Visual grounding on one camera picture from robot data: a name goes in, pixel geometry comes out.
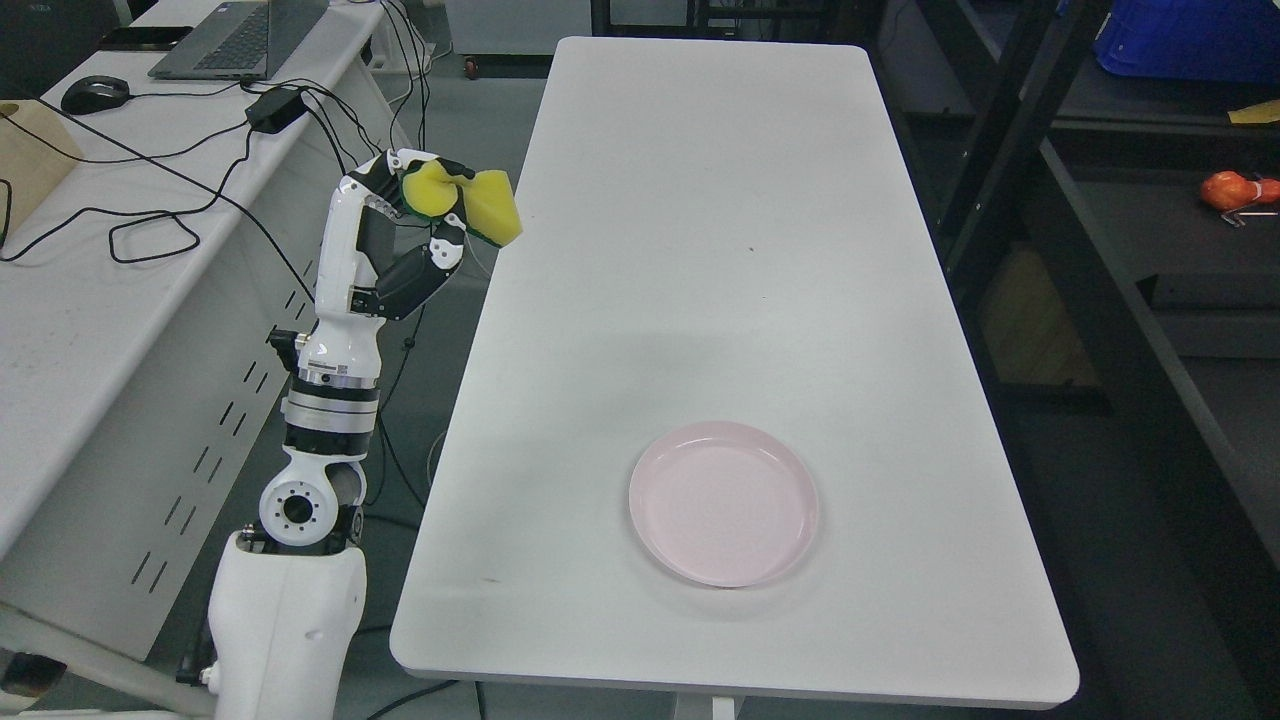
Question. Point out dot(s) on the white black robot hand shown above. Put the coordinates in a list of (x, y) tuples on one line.
[(395, 232)]

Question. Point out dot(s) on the green yellow sponge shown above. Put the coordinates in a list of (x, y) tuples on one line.
[(483, 199)]

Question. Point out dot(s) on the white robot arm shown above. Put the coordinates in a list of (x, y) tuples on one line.
[(290, 589)]

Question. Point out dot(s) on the dark metal shelf rack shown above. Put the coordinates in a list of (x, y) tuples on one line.
[(1127, 334)]

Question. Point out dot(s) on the orange toy on shelf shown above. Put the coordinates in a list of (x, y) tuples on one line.
[(1230, 193)]

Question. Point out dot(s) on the black power adapter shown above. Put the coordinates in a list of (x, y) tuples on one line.
[(275, 110)]

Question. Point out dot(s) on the white side desk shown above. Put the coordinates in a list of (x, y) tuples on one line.
[(136, 372)]

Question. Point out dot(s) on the grey laptop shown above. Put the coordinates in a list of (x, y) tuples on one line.
[(241, 40)]

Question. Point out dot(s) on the black phone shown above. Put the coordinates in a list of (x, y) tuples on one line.
[(143, 39)]

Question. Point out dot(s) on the black computer mouse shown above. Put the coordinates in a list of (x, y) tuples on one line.
[(91, 94)]

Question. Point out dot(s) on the brown cardboard box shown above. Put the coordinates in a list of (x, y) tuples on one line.
[(37, 153)]

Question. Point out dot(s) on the white work table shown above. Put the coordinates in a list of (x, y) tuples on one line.
[(720, 230)]

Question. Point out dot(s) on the pink round plate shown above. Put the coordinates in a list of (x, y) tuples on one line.
[(723, 504)]

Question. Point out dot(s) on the blue plastic bin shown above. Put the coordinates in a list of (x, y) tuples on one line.
[(1228, 41)]

